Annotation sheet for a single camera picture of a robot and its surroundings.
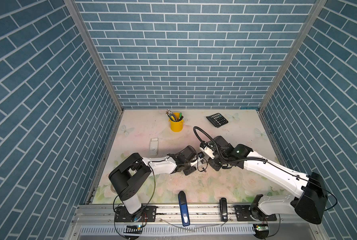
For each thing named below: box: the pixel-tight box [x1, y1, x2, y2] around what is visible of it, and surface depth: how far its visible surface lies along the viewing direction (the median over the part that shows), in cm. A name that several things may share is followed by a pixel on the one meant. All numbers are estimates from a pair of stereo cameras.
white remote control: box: [149, 137, 159, 156], surface depth 100 cm
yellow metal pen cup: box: [168, 112, 184, 133], surface depth 105 cm
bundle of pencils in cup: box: [165, 109, 177, 122], surface depth 98 cm
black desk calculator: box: [206, 113, 229, 128], surface depth 114 cm
